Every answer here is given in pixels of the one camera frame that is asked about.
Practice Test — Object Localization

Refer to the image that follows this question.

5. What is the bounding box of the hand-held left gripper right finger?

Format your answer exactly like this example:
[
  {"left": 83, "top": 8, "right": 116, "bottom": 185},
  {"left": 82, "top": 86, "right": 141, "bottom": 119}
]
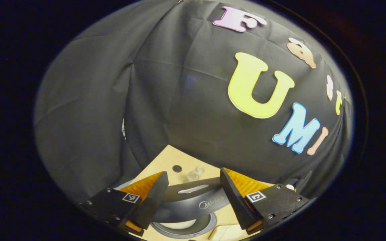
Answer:
[{"left": 219, "top": 167, "right": 311, "bottom": 235}]

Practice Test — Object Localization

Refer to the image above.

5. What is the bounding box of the black backdrop cloth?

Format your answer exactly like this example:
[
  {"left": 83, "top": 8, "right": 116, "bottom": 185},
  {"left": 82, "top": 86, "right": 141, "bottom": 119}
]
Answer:
[{"left": 34, "top": 0, "right": 352, "bottom": 201}]

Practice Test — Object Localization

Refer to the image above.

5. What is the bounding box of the small clear bottle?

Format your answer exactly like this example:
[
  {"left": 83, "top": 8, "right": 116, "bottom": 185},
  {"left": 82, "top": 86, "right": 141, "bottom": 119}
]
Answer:
[{"left": 184, "top": 165, "right": 205, "bottom": 183}]

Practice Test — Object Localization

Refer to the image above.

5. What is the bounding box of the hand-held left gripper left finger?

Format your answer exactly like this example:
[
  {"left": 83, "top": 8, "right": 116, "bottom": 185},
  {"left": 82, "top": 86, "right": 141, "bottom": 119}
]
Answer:
[{"left": 79, "top": 171, "right": 169, "bottom": 237}]

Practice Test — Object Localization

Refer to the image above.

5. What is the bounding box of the cream and navy rice cooker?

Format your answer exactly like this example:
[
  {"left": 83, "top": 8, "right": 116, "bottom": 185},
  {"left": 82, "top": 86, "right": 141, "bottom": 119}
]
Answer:
[{"left": 150, "top": 177, "right": 234, "bottom": 239}]

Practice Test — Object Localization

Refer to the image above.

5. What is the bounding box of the white rice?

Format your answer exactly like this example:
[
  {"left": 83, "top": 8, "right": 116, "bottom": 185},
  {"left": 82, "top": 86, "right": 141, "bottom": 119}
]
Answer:
[{"left": 166, "top": 219, "right": 207, "bottom": 230}]

